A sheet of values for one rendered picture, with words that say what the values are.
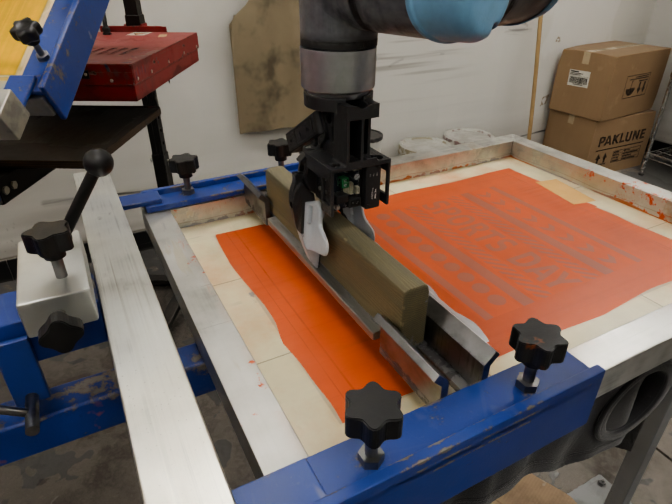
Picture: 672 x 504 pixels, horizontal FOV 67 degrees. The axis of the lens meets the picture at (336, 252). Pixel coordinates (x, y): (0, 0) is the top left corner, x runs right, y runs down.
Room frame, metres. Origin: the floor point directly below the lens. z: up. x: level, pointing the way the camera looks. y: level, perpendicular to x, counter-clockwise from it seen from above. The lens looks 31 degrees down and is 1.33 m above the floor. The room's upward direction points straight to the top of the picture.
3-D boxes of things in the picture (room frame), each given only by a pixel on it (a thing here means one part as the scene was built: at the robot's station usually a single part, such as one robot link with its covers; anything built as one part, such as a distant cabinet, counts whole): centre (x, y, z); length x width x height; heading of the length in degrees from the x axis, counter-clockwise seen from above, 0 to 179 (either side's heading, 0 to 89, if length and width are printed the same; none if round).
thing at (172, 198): (0.78, 0.16, 0.97); 0.30 x 0.05 x 0.07; 118
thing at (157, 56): (1.57, 0.70, 1.06); 0.61 x 0.46 x 0.12; 178
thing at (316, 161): (0.52, -0.01, 1.15); 0.09 x 0.08 x 0.12; 28
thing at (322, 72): (0.53, -0.01, 1.23); 0.08 x 0.08 x 0.05
